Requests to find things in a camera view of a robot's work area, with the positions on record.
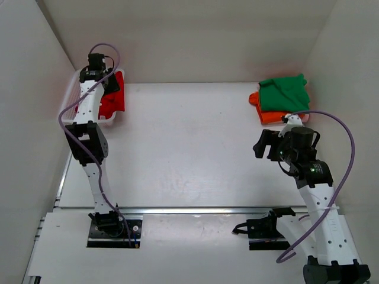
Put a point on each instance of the white plastic basket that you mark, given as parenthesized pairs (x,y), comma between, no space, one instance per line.
(87,109)

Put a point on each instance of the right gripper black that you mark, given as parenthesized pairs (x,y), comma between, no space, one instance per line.
(269,138)

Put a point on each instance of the light pink folded t-shirt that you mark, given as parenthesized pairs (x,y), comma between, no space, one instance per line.
(305,118)

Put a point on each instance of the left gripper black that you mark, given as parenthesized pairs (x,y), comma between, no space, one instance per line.
(114,86)

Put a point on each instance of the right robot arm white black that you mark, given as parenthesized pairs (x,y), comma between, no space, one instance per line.
(329,254)

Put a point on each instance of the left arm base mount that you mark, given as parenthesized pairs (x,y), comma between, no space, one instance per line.
(110,232)

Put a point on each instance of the red t-shirt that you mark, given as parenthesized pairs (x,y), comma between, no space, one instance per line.
(113,102)

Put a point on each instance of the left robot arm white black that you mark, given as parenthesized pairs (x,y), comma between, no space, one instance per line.
(86,140)

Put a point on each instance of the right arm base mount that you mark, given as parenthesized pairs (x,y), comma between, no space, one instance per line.
(262,233)

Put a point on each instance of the green folded t-shirt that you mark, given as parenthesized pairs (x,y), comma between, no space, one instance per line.
(290,85)

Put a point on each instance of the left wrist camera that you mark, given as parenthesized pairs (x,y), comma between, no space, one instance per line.
(96,61)

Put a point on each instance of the orange folded t-shirt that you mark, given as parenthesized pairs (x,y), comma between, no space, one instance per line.
(277,106)

